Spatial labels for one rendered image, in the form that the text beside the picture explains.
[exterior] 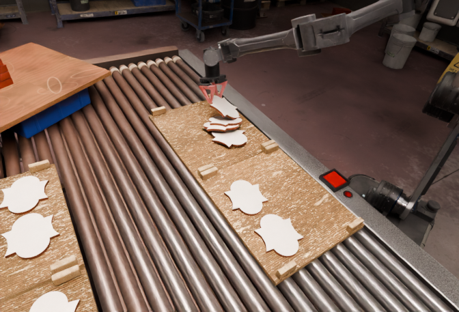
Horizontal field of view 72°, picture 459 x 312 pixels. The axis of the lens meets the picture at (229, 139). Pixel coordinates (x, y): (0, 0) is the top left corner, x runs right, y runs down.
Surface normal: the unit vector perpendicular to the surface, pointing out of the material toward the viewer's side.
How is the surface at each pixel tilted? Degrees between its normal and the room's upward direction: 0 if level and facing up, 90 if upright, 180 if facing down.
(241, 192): 0
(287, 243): 0
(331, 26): 84
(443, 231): 0
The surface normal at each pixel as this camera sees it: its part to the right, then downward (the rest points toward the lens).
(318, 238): 0.07, -0.77
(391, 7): 0.59, 0.13
